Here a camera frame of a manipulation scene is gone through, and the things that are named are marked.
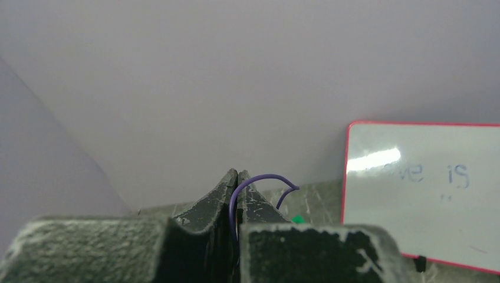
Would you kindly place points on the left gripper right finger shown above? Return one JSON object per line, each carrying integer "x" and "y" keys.
{"x": 274, "y": 249}

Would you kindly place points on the pink framed whiteboard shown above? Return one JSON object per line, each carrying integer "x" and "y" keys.
{"x": 433, "y": 186}

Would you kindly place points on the green plastic bin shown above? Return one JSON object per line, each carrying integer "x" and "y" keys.
{"x": 298, "y": 219}

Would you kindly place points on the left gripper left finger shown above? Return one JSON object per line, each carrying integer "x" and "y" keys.
{"x": 193, "y": 246}

